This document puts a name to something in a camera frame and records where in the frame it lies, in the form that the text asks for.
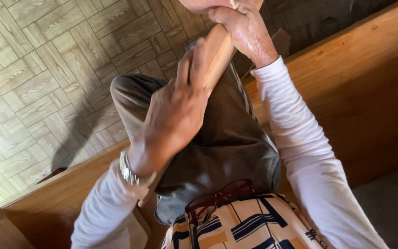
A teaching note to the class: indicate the person's left hand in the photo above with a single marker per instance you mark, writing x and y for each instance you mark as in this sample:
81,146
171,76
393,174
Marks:
171,117

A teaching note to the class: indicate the person's right hand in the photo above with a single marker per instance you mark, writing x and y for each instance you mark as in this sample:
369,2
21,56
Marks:
247,34

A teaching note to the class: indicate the person's right fingers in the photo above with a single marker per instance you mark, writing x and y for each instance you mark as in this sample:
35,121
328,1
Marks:
225,15

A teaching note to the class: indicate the person's left fingers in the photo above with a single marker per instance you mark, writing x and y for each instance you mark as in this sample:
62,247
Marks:
196,65

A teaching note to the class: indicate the long wooden stick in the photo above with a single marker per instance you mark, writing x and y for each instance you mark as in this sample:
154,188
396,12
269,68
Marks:
219,52

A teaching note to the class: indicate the grey trousers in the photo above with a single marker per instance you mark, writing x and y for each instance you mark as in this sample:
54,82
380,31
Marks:
226,138

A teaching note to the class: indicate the silver metal wristwatch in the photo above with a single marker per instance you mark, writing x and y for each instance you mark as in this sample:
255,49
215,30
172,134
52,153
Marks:
128,171

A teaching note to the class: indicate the dark red eyeglasses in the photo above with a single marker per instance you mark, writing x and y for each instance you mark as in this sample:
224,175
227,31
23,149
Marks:
216,199

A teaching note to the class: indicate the cream blue patterned shirt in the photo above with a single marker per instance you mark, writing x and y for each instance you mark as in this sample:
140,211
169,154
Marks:
247,226

